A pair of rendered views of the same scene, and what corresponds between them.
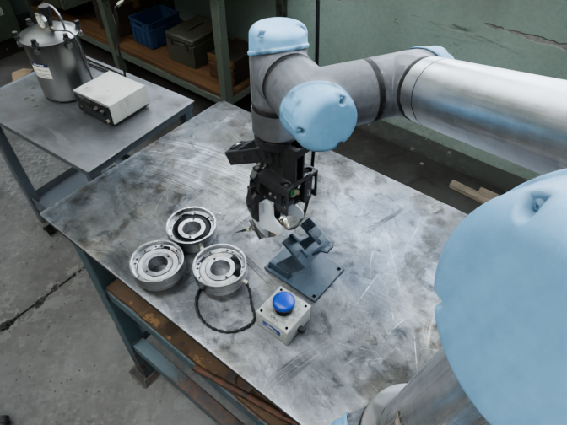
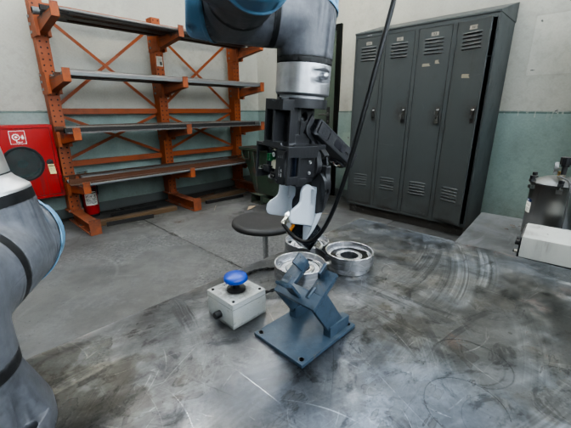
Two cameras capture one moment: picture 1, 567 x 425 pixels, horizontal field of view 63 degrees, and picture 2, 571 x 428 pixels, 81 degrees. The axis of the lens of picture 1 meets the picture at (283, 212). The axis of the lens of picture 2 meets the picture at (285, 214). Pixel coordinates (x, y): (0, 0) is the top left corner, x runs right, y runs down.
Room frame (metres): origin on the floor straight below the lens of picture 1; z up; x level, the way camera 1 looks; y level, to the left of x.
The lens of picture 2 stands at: (0.57, -0.49, 1.14)
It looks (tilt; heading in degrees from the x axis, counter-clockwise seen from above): 17 degrees down; 95
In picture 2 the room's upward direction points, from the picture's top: straight up
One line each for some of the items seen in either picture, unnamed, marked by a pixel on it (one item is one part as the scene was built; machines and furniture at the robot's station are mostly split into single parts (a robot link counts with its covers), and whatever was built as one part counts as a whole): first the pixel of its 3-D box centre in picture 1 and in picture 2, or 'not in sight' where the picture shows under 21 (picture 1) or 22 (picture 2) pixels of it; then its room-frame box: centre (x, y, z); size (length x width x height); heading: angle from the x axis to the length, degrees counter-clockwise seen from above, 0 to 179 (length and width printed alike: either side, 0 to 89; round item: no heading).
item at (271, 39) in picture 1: (278, 67); (305, 19); (0.55, 0.01, 1.25); 0.09 x 0.08 x 0.11; 21
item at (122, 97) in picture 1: (76, 58); (556, 204); (1.38, 0.67, 0.83); 0.41 x 0.19 x 0.30; 56
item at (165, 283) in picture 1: (158, 266); (307, 247); (0.55, 0.25, 0.82); 0.10 x 0.10 x 0.04
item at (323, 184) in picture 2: not in sight; (314, 183); (0.57, 0.00, 1.03); 0.05 x 0.02 x 0.09; 137
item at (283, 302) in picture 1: (283, 307); (235, 286); (0.44, 0.00, 0.85); 0.04 x 0.04 x 0.05
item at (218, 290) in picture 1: (220, 270); (299, 271); (0.54, 0.12, 0.82); 0.10 x 0.10 x 0.04
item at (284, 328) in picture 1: (285, 316); (234, 301); (0.44, 0.00, 0.82); 0.08 x 0.07 x 0.05; 52
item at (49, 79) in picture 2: not in sight; (174, 117); (-1.07, 3.37, 1.05); 2.38 x 0.70 x 2.10; 52
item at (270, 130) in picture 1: (279, 118); (304, 83); (0.55, 0.01, 1.17); 0.08 x 0.08 x 0.05
